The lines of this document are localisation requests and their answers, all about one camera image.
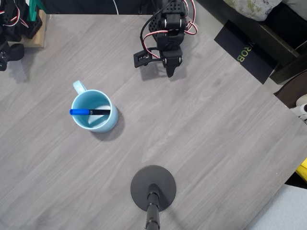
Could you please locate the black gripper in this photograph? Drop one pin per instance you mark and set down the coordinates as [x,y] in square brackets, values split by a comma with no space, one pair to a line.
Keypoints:
[172,61]

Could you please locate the blue marker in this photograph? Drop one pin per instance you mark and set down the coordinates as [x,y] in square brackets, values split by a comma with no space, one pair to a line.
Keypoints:
[79,111]

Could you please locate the black leader arm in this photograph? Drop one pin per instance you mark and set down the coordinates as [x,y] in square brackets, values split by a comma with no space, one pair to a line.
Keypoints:
[14,26]

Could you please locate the light blue ceramic mug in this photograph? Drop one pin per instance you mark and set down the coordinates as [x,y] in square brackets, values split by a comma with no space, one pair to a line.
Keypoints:
[105,124]

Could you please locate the black box with green lettering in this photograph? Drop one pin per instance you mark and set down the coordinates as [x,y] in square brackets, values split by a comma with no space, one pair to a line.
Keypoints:
[254,60]

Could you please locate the floral patterned pillow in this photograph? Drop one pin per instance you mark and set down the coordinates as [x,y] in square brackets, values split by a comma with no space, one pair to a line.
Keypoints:
[254,8]

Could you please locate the dark wooden furniture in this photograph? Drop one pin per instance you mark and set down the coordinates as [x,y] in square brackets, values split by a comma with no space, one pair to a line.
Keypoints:
[283,40]

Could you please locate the dark round chair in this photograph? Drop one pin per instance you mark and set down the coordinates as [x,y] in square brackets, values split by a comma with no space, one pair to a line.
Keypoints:
[292,88]

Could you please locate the wooden base board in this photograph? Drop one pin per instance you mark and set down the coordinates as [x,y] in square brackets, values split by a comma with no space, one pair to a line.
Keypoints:
[38,40]

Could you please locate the white device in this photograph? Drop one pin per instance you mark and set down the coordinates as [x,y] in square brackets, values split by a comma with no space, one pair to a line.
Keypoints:
[301,106]

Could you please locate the green clamp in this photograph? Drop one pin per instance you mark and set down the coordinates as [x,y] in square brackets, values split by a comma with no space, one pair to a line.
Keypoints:
[33,12]

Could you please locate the yellow object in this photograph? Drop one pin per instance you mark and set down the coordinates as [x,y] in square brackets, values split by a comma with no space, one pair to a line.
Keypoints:
[303,171]

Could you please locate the light grey cushion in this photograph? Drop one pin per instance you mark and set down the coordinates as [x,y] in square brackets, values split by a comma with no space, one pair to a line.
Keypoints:
[283,210]

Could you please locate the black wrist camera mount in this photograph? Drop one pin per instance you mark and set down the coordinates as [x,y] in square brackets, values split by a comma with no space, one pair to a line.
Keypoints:
[141,58]

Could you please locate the black round-base camera stand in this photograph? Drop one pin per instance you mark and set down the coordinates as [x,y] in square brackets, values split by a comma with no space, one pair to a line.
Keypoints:
[144,182]

